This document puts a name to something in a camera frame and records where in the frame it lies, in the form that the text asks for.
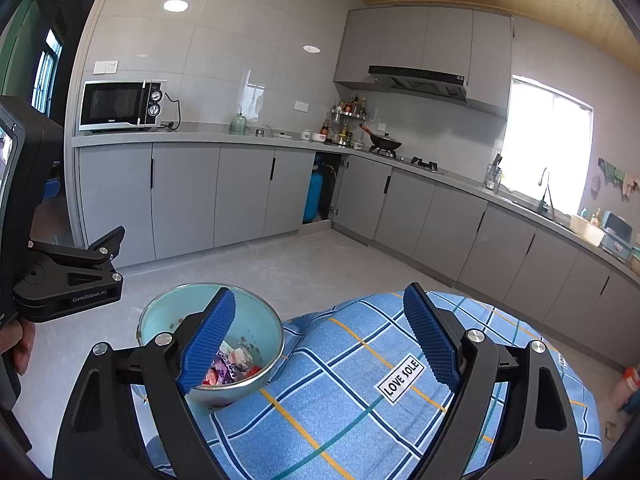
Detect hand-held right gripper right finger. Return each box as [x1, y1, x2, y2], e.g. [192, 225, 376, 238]
[402, 282, 586, 480]

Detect purple snack wrapper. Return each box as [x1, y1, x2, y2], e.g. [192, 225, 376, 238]
[212, 352, 238, 386]

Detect light blue basin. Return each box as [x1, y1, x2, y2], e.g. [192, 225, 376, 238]
[137, 284, 285, 408]

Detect person's left hand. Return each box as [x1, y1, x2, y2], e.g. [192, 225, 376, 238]
[0, 321, 36, 376]

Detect white plastic basin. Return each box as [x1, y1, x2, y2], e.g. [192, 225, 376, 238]
[570, 214, 606, 247]

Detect gas stove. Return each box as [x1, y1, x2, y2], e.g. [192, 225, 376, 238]
[370, 146, 446, 173]

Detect white microwave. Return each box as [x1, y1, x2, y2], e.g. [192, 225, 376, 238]
[78, 79, 163, 132]

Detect spice bottle rack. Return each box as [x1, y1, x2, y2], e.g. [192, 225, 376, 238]
[320, 95, 368, 147]

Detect hanging cloths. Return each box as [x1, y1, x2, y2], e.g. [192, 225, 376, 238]
[597, 157, 640, 198]

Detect kitchen faucet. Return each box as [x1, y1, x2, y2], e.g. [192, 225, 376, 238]
[537, 167, 557, 221]

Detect grey base cabinets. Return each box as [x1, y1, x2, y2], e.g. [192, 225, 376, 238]
[72, 132, 640, 361]

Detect black range hood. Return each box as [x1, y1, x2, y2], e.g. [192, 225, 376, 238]
[368, 65, 468, 106]

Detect red lid bin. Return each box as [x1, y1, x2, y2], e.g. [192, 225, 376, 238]
[612, 366, 640, 413]

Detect knife holder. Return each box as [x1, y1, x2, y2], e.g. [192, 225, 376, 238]
[485, 154, 503, 193]

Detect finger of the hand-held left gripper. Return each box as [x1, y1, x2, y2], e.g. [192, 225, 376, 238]
[30, 226, 126, 267]

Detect green door frame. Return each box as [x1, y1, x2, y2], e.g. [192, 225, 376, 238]
[0, 0, 108, 241]

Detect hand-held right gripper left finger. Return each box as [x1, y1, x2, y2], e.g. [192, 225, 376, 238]
[52, 286, 237, 480]

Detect black wok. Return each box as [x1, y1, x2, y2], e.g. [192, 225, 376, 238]
[359, 124, 403, 152]

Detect blue plaid blanket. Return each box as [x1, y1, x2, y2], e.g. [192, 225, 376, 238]
[145, 291, 603, 480]

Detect kitchen window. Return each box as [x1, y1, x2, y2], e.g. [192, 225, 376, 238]
[502, 74, 595, 216]

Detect grey upper cabinets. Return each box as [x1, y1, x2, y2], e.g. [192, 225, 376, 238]
[333, 6, 515, 118]

